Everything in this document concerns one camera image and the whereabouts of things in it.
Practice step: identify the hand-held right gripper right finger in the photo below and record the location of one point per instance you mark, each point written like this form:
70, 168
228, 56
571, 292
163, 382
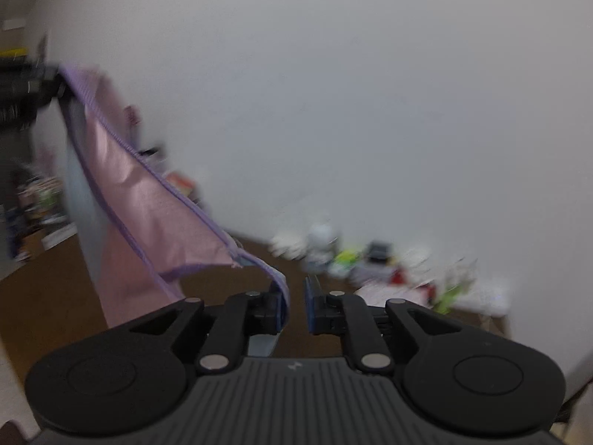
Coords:
310, 308

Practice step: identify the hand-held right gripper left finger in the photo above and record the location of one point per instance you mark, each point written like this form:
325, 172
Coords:
279, 308

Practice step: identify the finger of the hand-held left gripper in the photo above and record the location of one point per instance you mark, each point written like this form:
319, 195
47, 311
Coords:
52, 84

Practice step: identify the pink and blue mesh vest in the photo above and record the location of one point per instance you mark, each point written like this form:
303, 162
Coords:
139, 204

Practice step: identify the small white green box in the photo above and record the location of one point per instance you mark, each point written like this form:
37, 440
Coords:
347, 258

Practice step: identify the white power strip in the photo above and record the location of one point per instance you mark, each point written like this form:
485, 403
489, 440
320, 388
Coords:
287, 244

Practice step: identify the white robot toy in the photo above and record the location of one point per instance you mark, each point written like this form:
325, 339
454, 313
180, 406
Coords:
320, 238

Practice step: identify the small dark box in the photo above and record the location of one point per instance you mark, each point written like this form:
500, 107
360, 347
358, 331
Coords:
379, 250

